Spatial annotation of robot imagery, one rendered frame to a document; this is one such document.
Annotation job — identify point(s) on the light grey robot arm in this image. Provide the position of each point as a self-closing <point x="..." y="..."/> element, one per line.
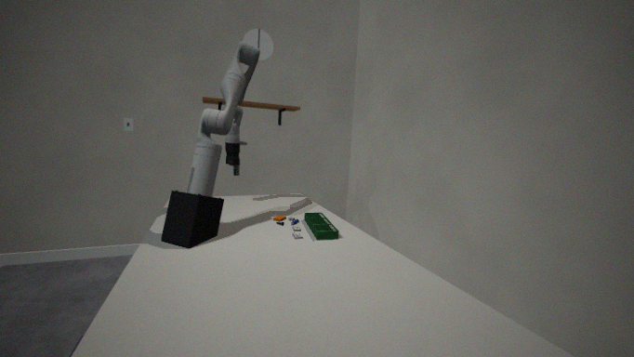
<point x="207" y="152"/>

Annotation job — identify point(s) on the green rack of labelled bins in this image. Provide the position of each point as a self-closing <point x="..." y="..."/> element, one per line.
<point x="320" y="229"/>

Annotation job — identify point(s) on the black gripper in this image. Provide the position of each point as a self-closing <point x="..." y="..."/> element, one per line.
<point x="232" y="150"/>

